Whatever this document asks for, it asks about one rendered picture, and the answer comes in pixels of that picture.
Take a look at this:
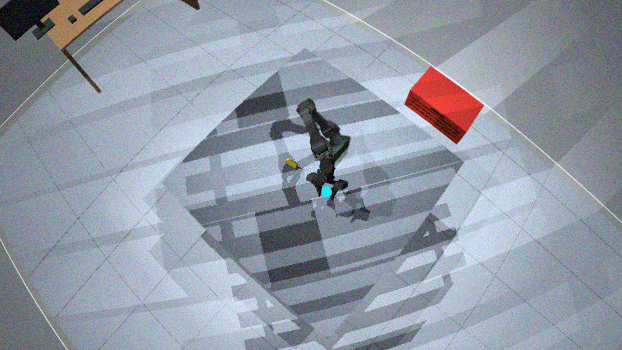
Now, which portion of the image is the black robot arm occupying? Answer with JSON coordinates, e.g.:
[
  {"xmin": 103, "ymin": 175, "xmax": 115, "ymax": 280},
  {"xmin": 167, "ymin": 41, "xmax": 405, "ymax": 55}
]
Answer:
[{"xmin": 296, "ymin": 99, "xmax": 345, "ymax": 186}]

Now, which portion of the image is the cyan circle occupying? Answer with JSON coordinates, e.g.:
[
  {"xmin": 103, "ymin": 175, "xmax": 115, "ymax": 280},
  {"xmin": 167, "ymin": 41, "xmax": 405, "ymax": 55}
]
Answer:
[{"xmin": 321, "ymin": 187, "xmax": 332, "ymax": 197}]

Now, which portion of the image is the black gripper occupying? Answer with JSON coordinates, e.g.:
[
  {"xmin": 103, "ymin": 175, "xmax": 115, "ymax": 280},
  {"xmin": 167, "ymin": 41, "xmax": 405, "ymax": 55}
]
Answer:
[{"xmin": 306, "ymin": 167, "xmax": 348, "ymax": 201}]

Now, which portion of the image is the yellow cylinder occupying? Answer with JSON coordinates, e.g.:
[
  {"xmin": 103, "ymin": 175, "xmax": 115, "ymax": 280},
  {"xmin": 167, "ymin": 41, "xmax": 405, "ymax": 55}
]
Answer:
[{"xmin": 285, "ymin": 158, "xmax": 298, "ymax": 169}]

